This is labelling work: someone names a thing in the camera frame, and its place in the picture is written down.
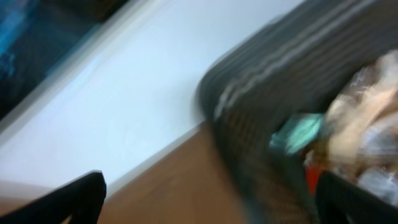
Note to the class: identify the mint green wipes pack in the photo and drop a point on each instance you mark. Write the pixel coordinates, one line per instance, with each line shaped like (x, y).
(296, 133)

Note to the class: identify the orange and tan cracker pack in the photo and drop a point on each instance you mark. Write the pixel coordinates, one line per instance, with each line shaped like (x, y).
(312, 173)

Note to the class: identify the beige grain bag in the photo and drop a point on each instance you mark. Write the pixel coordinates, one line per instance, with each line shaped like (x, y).
(358, 137)

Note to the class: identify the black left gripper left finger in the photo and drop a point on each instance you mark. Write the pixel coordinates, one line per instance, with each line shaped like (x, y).
(81, 201)

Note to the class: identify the grey plastic slotted basket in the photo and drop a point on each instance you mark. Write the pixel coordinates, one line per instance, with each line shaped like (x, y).
(296, 64)

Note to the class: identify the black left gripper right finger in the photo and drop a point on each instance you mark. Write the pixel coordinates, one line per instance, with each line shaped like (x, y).
(339, 201)

